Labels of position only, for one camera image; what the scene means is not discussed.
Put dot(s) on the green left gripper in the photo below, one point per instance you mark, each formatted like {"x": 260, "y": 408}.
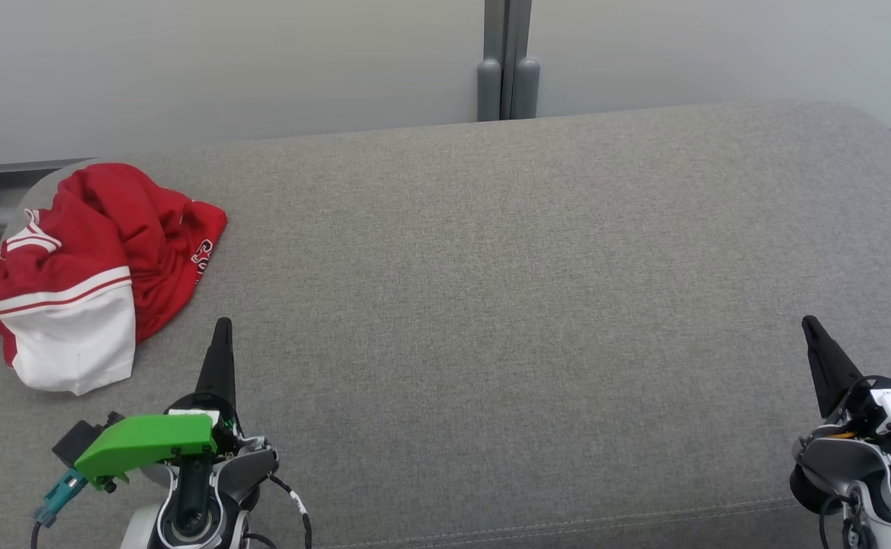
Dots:
{"x": 148, "y": 442}

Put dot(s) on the red Bulls basketball shorts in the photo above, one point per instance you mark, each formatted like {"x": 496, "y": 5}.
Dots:
{"x": 152, "y": 229}

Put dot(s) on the grey fabric sofa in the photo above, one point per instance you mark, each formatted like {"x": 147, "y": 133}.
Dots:
{"x": 506, "y": 305}

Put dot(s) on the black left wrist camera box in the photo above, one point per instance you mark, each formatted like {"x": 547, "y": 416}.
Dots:
{"x": 75, "y": 442}

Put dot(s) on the grey partition post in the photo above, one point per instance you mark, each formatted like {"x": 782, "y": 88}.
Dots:
{"x": 507, "y": 76}

